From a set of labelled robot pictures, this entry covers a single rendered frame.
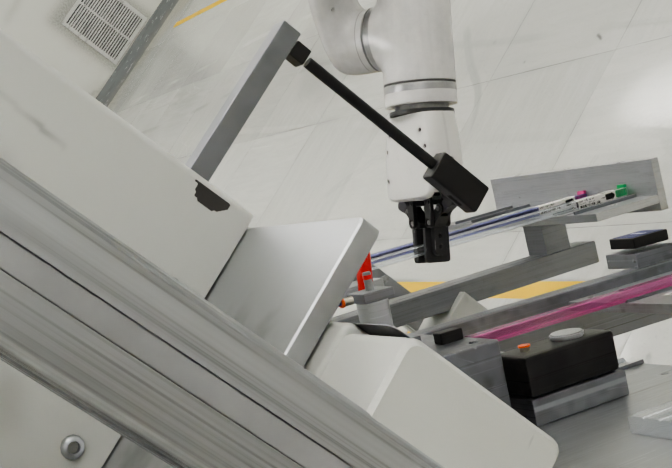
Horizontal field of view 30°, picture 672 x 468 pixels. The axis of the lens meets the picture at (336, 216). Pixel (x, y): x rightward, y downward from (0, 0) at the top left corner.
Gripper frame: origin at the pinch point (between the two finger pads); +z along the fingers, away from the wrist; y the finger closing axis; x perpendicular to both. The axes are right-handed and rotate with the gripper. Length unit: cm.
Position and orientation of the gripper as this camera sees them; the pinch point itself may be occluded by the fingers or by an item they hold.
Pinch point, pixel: (431, 244)
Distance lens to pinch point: 144.7
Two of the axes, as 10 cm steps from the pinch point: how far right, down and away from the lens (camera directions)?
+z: 0.7, 10.0, -0.2
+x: 8.8, -0.5, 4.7
